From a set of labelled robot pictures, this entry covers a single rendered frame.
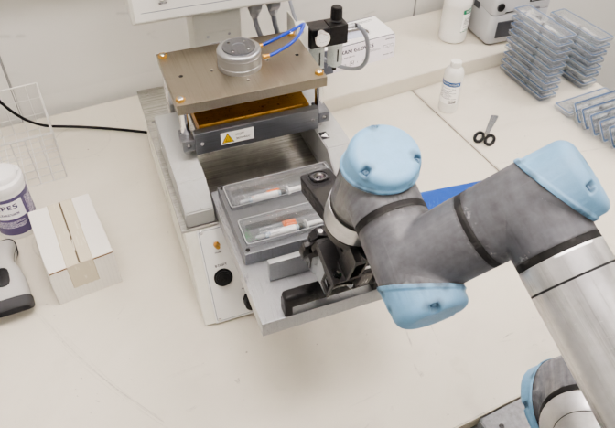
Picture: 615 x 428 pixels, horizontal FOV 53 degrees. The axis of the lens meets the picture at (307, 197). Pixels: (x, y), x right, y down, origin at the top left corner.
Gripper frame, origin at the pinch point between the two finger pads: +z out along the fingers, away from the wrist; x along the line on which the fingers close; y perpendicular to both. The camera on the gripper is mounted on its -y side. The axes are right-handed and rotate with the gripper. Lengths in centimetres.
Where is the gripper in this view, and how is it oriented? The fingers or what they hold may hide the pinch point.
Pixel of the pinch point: (322, 265)
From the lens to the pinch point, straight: 91.2
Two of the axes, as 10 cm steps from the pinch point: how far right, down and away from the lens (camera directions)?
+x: 9.3, -2.4, 2.7
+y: 3.3, 8.5, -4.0
